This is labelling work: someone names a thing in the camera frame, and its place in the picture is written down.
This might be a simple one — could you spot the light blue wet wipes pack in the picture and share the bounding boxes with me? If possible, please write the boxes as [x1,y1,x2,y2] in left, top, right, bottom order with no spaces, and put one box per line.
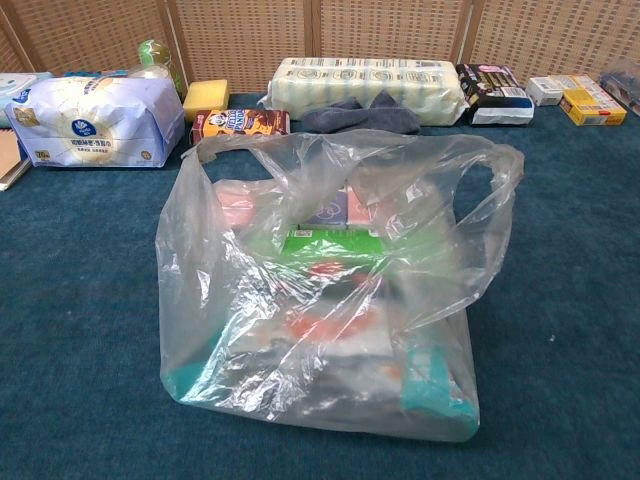
[0,71,54,129]

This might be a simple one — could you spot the blue cookie box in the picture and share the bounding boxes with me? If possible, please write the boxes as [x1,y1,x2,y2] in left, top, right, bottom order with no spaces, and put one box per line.
[64,69,132,79]

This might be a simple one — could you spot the wooden rattan folding screen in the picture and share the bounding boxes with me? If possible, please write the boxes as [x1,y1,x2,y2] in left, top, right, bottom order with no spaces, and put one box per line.
[0,0,640,96]

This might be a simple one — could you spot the transparent plastic shopping bag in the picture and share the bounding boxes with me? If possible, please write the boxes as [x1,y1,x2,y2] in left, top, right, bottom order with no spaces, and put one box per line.
[154,128,526,444]

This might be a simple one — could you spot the yellow sponge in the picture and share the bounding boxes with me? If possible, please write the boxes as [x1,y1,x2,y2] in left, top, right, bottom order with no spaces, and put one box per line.
[182,79,230,124]

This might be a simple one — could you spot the green plastic bottle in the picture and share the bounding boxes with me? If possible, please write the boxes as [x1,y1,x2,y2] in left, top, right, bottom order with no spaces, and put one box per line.
[138,39,185,96]

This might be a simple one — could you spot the pink tissue packet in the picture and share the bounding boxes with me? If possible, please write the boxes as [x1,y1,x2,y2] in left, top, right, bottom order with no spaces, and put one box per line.
[215,187,259,231]

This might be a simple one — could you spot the purple pink tissue packets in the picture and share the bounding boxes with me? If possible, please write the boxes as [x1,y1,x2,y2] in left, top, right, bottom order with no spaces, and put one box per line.
[299,187,386,231]

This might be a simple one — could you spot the brown spiral notebook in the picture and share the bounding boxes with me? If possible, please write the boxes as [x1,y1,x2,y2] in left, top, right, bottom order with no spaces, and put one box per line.
[0,128,32,192]

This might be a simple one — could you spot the yellow box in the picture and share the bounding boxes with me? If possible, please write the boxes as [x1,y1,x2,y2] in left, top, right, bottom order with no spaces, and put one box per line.
[548,74,628,126]

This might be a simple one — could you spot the grey cloth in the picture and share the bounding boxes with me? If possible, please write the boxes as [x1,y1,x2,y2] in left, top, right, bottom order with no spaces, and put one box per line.
[301,90,422,135]

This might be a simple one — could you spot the teal carpet table cover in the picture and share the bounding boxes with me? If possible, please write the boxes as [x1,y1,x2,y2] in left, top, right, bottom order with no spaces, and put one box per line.
[0,92,640,480]

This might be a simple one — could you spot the black sanitary pad pack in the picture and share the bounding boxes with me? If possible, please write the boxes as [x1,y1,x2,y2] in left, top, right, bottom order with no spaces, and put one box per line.
[455,63,535,126]

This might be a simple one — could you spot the white blue tissue pack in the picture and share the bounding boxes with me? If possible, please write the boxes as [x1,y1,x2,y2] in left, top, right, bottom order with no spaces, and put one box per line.
[4,74,186,169]

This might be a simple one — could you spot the small white box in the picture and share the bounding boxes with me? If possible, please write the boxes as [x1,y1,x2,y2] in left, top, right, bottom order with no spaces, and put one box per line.
[524,76,565,107]

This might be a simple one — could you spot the green box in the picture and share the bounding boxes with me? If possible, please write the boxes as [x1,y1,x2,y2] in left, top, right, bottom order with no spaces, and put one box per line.
[282,228,396,261]

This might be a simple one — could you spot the brown panda biscuit box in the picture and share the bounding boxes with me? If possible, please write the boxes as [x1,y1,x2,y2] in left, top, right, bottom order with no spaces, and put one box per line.
[191,109,291,146]

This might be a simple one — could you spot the white toilet paper multipack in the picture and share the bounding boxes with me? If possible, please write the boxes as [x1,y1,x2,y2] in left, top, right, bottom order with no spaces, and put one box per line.
[257,57,471,126]

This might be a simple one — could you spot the teal edged snack pack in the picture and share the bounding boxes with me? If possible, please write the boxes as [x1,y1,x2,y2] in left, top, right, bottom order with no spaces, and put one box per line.
[164,279,476,441]

